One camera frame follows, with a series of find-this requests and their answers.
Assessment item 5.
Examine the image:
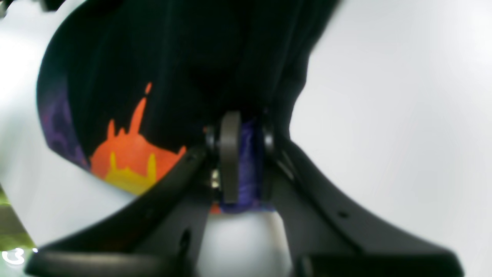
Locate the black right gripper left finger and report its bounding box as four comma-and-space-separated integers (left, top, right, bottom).
27, 112, 241, 277

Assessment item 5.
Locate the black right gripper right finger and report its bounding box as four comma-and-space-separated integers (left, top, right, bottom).
261, 115, 464, 277

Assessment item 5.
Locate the black T-shirt with emoji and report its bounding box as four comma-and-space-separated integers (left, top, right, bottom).
37, 0, 340, 214

